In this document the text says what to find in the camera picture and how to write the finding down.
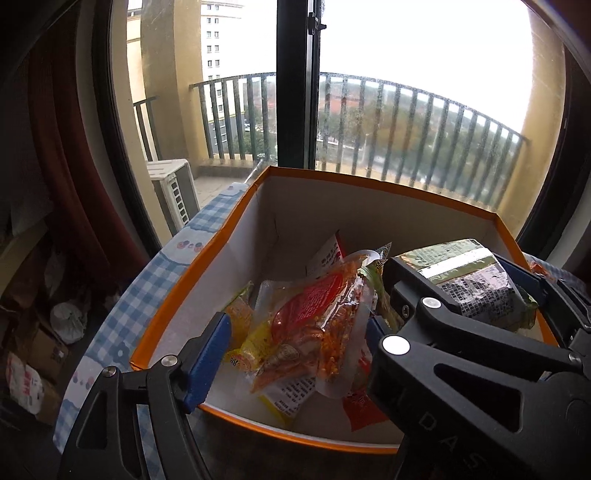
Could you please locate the balcony railing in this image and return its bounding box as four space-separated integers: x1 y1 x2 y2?
133 71 531 205

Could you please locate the dark red curtain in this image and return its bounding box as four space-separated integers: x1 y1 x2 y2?
25 0 155 301

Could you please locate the blue checked tablecloth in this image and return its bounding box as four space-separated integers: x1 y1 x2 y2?
52 181 259 480

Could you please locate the black window frame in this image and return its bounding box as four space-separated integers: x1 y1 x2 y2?
88 0 591 266

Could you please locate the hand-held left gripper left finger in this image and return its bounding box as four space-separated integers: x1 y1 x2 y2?
57 311 232 480

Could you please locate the brown cardboard box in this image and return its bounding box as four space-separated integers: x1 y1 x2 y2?
14 318 71 393

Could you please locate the apartment building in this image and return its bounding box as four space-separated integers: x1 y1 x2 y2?
200 0 278 155

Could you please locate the black window mullion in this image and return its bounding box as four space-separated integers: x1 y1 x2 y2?
275 0 322 171

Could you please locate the clear packet of orange snack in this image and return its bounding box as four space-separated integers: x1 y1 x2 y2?
250 264 377 398

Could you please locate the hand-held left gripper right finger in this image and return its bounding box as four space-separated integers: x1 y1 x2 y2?
366 315 394 360

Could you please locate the green snack packet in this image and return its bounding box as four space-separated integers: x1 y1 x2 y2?
394 239 540 332

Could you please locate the red white plastic bag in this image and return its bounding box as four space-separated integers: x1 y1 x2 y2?
6 352 46 415

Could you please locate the orange cardboard box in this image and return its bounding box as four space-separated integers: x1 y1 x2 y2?
129 165 563 456

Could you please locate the white air conditioner unit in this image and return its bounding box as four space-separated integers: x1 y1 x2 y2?
146 158 202 234

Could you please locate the yellow orange snack packet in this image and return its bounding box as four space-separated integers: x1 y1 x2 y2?
223 281 256 324

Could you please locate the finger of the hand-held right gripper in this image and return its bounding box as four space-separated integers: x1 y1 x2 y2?
368 255 591 480
493 253 591 352

